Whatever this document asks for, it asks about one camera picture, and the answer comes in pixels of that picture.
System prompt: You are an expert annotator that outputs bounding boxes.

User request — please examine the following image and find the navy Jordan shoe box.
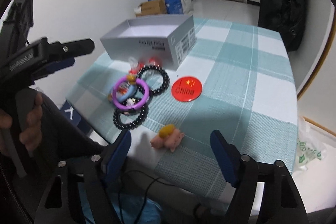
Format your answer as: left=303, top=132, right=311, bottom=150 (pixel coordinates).
left=60, top=101, right=92, bottom=135

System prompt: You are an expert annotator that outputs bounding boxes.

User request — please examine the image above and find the teal plaid tablecloth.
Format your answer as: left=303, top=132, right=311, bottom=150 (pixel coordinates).
left=67, top=18, right=298, bottom=210

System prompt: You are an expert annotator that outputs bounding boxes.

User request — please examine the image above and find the black bead bracelet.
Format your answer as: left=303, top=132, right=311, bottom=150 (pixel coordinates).
left=113, top=104, right=149, bottom=131
left=136, top=65, right=170, bottom=97

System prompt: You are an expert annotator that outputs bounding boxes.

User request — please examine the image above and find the grey phone box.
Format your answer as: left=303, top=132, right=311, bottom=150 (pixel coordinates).
left=100, top=14, right=196, bottom=71

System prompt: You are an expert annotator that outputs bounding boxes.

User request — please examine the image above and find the brown cardboard box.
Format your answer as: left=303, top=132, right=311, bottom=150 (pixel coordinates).
left=134, top=0, right=167, bottom=17

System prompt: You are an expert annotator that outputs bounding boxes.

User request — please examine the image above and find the blue cardboard box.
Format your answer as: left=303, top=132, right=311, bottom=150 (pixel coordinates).
left=148, top=0, right=183, bottom=14

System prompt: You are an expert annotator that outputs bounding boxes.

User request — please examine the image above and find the person's left hand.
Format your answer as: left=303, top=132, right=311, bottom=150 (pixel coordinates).
left=0, top=92, right=43, bottom=156

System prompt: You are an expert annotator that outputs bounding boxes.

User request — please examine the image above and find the purple bracelet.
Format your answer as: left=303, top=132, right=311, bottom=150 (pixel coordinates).
left=112, top=75, right=150, bottom=110

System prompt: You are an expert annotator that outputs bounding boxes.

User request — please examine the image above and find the white green plastic bag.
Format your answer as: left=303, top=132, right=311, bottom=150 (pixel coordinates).
left=293, top=116, right=327, bottom=172

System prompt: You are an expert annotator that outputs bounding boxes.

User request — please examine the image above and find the blue bracelet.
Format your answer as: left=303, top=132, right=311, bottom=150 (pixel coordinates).
left=112, top=79, right=138, bottom=105

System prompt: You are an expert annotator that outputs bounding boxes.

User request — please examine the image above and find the red clear hair clip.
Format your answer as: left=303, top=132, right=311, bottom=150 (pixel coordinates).
left=128, top=57, right=144, bottom=75

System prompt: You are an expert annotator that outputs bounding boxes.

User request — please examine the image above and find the pink pig figurine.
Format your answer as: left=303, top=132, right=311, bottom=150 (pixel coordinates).
left=150, top=124, right=185, bottom=152

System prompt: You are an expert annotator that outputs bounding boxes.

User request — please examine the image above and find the red China badge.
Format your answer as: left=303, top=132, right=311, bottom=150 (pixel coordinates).
left=171, top=76, right=203, bottom=102

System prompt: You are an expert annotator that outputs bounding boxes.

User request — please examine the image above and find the black cable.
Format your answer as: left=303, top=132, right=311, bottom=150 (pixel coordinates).
left=115, top=169, right=176, bottom=224

